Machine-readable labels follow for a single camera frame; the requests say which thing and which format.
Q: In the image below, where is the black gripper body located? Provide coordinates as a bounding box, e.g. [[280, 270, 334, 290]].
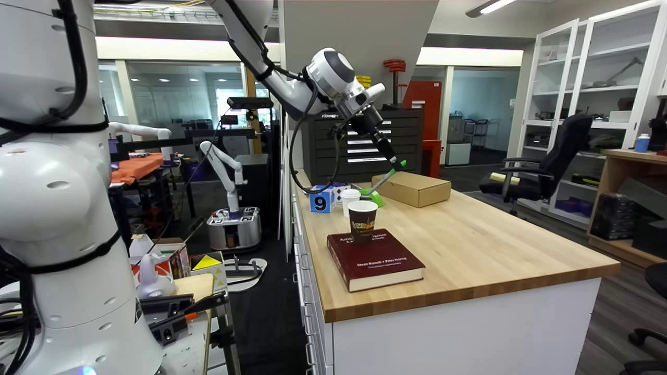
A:
[[338, 95, 387, 144]]

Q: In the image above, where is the brown paper cup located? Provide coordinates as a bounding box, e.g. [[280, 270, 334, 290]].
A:
[[347, 199, 382, 247]]

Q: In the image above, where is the red cabinet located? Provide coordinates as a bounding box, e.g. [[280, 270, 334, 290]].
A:
[[401, 80, 444, 180]]

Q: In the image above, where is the flat cardboard box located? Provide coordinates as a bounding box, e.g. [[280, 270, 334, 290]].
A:
[[370, 169, 455, 211]]

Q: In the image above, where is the red sign on pole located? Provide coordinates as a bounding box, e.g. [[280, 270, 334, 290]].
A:
[[382, 56, 409, 109]]

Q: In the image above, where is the blue number cube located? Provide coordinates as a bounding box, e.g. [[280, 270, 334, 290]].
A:
[[306, 183, 336, 216]]

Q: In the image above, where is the black bar on stand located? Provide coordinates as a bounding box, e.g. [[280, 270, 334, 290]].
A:
[[225, 95, 276, 112]]

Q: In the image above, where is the maroon hardcover book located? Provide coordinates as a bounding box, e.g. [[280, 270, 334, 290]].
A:
[[326, 228, 427, 295]]

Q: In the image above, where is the black mesh office chair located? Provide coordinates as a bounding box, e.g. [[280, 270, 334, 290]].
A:
[[486, 112, 596, 212]]

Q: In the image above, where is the ceiling light strip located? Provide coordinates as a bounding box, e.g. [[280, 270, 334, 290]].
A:
[[462, 0, 519, 22]]

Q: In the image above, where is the white drawer cabinet under table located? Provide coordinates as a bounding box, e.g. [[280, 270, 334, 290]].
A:
[[294, 231, 604, 375]]

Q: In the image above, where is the yellow block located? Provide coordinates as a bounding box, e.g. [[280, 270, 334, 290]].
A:
[[189, 252, 228, 278]]

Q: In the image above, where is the white open shelving unit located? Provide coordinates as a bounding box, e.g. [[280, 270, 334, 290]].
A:
[[519, 0, 667, 158]]

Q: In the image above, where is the orange cloth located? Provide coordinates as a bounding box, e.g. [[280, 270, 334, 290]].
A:
[[108, 153, 168, 189]]

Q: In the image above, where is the wooden shelf with black cases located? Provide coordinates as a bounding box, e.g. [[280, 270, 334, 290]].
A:
[[587, 147, 667, 272]]

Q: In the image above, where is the blue bottle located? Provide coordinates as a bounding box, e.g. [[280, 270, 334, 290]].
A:
[[632, 132, 655, 155]]

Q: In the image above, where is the black bar clamp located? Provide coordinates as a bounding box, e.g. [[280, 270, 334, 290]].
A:
[[137, 290, 234, 347]]

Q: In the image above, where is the white spray bottle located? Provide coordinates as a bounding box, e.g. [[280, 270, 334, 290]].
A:
[[127, 233, 177, 303]]

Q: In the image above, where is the black swivel chair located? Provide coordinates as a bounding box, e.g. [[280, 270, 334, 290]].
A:
[[619, 260, 667, 375]]

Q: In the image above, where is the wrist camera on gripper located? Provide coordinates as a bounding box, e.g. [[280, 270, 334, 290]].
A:
[[349, 80, 387, 106]]

